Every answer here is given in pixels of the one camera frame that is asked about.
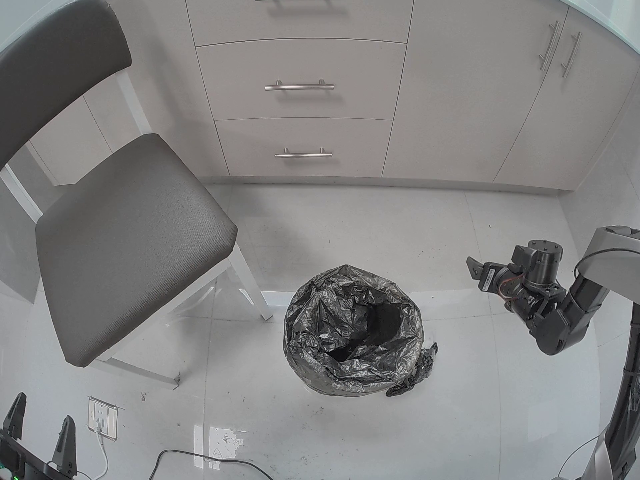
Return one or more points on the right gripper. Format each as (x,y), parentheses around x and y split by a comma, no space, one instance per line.
(489,278)

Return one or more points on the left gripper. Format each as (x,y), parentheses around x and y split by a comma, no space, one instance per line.
(30,460)

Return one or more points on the black plastic bag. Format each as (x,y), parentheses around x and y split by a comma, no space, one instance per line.
(325,358)

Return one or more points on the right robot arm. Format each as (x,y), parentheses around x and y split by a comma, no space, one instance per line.
(565,323)

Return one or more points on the crumpled black plastic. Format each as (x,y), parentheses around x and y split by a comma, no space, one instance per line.
(415,373)

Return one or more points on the beige cabinet with drawers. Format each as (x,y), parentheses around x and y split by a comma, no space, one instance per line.
(450,93)

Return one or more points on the grey padded white-legged chair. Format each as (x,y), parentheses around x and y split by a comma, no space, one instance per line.
(140,218)

